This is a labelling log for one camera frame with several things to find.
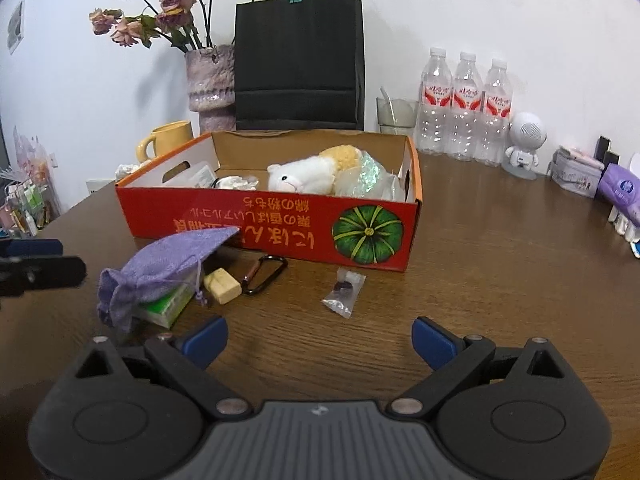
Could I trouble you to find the purple drawstring pouch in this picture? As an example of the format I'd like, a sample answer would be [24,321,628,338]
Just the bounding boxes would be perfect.
[96,226,239,333]

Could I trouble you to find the white tissue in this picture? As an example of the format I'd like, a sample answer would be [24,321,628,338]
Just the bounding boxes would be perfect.
[214,176,259,191]

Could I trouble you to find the white card at left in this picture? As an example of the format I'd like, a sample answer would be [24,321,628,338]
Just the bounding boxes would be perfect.
[86,178,115,194]

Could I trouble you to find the green white small box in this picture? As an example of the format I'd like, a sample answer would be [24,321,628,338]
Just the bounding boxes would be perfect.
[134,284,195,330]

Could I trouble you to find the crumpled tissue beside mug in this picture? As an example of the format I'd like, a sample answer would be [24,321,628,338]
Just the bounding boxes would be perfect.
[115,162,144,182]

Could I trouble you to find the pale yellow eraser block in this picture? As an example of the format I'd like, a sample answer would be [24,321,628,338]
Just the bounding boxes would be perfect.
[203,268,242,304]

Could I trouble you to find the yellow mug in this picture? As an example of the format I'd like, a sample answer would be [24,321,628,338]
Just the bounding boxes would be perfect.
[136,120,193,162]

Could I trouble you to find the black carabiner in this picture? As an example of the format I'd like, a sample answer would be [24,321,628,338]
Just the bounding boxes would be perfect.
[241,255,288,296]

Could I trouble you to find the white plastic container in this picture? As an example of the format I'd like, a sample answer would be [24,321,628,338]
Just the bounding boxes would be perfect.
[166,162,216,188]

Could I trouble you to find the small clear candy packet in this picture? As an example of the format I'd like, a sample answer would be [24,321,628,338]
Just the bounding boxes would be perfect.
[322,268,367,318]

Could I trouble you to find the orange cardboard box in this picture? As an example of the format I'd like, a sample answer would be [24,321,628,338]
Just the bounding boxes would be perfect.
[116,130,423,271]

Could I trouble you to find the purple tissue pack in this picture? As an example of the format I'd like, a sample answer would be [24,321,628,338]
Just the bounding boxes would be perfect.
[598,164,640,226]

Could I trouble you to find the purple ceramic vase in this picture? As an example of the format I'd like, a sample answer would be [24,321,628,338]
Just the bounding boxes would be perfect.
[184,44,235,133]

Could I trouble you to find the water bottle right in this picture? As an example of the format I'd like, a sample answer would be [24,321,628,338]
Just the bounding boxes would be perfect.
[474,58,513,167]

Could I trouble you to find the water bottle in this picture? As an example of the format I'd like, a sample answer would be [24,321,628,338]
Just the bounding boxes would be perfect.
[447,52,484,160]
[414,47,452,154]
[474,58,513,167]

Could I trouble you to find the white robot figurine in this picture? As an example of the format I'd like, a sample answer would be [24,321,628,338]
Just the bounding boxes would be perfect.
[501,112,547,181]

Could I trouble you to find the iridescent plastic bag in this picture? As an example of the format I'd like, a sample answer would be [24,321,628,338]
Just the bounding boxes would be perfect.
[333,152,405,202]

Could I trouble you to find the dried pink flowers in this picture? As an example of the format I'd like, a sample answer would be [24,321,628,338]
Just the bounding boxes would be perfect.
[88,0,215,53]

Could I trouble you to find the water bottle middle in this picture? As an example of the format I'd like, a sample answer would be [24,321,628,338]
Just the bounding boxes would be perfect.
[447,52,484,160]

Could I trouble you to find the water bottle left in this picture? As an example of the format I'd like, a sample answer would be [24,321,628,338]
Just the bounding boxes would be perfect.
[414,47,452,154]

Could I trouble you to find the white yellow plush toy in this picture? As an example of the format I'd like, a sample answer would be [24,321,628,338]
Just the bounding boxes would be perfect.
[267,145,362,195]

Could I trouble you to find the clear drinking glass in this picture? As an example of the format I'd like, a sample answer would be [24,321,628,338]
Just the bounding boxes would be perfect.
[376,87,418,136]

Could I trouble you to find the black paper bag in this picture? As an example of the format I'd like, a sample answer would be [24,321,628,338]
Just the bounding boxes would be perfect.
[234,0,364,130]

